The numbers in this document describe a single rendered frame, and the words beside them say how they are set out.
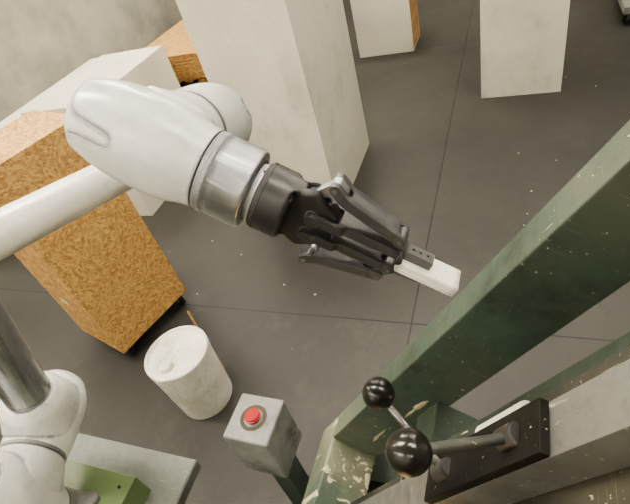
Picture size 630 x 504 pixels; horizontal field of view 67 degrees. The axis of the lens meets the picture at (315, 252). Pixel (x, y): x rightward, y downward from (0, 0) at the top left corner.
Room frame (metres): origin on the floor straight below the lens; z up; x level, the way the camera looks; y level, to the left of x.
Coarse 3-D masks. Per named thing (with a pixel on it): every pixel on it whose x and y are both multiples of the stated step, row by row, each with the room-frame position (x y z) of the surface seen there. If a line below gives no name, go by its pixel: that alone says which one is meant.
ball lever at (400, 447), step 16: (400, 432) 0.19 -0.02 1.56; (416, 432) 0.18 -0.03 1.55; (496, 432) 0.19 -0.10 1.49; (512, 432) 0.18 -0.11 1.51; (400, 448) 0.17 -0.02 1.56; (416, 448) 0.17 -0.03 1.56; (432, 448) 0.18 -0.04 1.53; (448, 448) 0.18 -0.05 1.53; (464, 448) 0.18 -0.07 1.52; (400, 464) 0.17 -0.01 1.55; (416, 464) 0.16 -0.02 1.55
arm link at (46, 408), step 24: (0, 312) 0.77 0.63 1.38; (0, 336) 0.74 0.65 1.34; (0, 360) 0.73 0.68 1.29; (24, 360) 0.76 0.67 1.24; (0, 384) 0.73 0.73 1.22; (24, 384) 0.75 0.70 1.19; (48, 384) 0.79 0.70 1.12; (72, 384) 0.85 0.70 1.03; (0, 408) 0.76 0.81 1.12; (24, 408) 0.74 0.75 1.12; (48, 408) 0.75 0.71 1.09; (72, 408) 0.79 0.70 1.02; (24, 432) 0.72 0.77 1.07; (48, 432) 0.72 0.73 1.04; (72, 432) 0.75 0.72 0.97
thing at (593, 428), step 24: (600, 384) 0.17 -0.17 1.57; (624, 384) 0.15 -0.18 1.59; (552, 408) 0.18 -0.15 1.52; (576, 408) 0.17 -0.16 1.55; (600, 408) 0.15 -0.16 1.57; (624, 408) 0.14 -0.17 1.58; (552, 432) 0.16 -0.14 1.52; (576, 432) 0.15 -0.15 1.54; (600, 432) 0.14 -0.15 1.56; (624, 432) 0.13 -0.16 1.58; (552, 456) 0.15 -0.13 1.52; (576, 456) 0.14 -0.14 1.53; (600, 456) 0.13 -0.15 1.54; (624, 456) 0.12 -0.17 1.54; (408, 480) 0.26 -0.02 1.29; (504, 480) 0.16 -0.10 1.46; (528, 480) 0.15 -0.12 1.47; (552, 480) 0.15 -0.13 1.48; (576, 480) 0.14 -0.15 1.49
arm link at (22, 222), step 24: (216, 96) 0.59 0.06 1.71; (240, 96) 0.66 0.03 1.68; (240, 120) 0.59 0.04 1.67; (96, 168) 0.63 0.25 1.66; (48, 192) 0.60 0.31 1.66; (72, 192) 0.60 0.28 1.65; (96, 192) 0.60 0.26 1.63; (120, 192) 0.62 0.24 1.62; (0, 216) 0.57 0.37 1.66; (24, 216) 0.57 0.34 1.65; (48, 216) 0.58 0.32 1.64; (72, 216) 0.59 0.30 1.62; (0, 240) 0.55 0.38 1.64; (24, 240) 0.56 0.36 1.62
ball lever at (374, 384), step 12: (372, 384) 0.30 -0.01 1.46; (384, 384) 0.30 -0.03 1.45; (372, 396) 0.29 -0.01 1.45; (384, 396) 0.29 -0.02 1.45; (372, 408) 0.28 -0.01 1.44; (384, 408) 0.28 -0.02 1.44; (396, 408) 0.28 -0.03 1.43; (396, 420) 0.27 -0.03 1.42; (432, 468) 0.22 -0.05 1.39; (444, 468) 0.21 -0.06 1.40
